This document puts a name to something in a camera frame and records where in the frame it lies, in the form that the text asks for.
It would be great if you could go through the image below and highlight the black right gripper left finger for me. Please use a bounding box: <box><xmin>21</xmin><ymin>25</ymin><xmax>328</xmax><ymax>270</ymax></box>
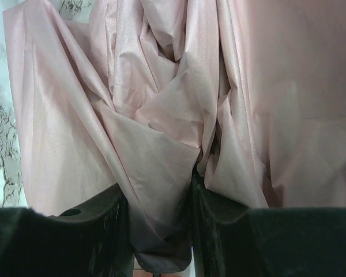
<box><xmin>0</xmin><ymin>184</ymin><xmax>134</xmax><ymax>276</ymax></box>

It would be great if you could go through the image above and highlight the pink folding umbrella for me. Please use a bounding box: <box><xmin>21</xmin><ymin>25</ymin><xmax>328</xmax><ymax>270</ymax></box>
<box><xmin>3</xmin><ymin>1</ymin><xmax>346</xmax><ymax>273</ymax></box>

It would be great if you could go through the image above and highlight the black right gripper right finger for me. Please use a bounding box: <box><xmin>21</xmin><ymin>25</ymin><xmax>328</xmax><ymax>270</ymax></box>
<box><xmin>190</xmin><ymin>172</ymin><xmax>346</xmax><ymax>276</ymax></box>

